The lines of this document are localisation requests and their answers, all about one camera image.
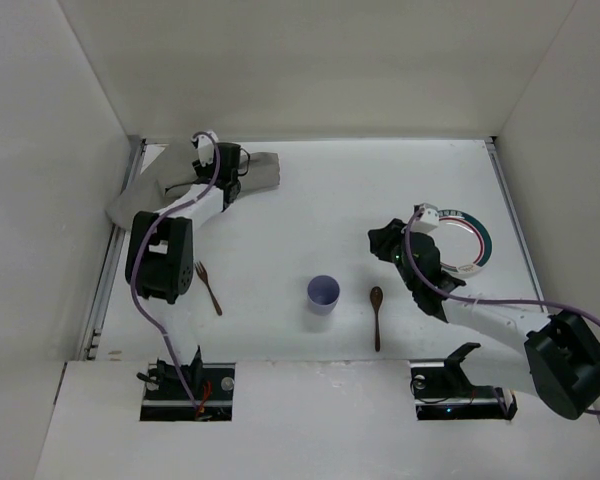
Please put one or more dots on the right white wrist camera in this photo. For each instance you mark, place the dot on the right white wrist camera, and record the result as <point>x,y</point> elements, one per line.
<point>427,218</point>

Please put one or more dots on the grey cloth placemat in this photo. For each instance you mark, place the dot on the grey cloth placemat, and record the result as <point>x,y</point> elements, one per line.
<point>167,179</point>

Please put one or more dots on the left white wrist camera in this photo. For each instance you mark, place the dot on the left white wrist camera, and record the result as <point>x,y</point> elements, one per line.
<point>204,146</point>

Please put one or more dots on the lilac plastic cup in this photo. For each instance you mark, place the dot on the lilac plastic cup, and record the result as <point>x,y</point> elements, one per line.
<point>323,293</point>

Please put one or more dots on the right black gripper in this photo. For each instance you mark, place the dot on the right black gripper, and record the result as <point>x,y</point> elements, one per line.
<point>386,240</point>

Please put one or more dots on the brown wooden fork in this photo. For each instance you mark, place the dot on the brown wooden fork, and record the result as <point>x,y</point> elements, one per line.
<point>203,275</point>

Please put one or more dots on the right aluminium rail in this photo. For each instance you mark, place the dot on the right aluminium rail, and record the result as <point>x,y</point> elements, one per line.
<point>491,147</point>

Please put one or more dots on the left aluminium rail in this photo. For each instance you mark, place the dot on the left aluminium rail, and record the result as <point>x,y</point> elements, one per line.
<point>94,320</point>

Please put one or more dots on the white plate green red rim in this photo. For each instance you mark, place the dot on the white plate green red rim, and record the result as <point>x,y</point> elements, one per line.
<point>464,243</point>

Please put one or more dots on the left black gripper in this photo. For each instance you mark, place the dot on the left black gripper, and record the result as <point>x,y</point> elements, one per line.
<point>231,163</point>

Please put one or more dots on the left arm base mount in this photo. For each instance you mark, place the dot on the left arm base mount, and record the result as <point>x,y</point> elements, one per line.
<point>197,392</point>

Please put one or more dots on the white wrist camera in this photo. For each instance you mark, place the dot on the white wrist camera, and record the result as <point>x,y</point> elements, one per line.
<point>427,218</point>
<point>204,146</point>

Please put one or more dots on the aluminium rail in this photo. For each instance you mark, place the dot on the aluminium rail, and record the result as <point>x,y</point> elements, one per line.
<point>491,147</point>
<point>94,320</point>

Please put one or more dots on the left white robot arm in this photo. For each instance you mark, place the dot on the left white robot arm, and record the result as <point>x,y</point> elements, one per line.
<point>159,268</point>

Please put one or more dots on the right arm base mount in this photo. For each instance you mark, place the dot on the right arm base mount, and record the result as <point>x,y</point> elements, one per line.
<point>443,392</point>

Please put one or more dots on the brown wooden spoon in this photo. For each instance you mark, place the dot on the brown wooden spoon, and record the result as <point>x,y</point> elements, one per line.
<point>376,299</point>

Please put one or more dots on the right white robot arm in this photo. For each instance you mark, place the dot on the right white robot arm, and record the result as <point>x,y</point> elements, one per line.
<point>557,355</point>

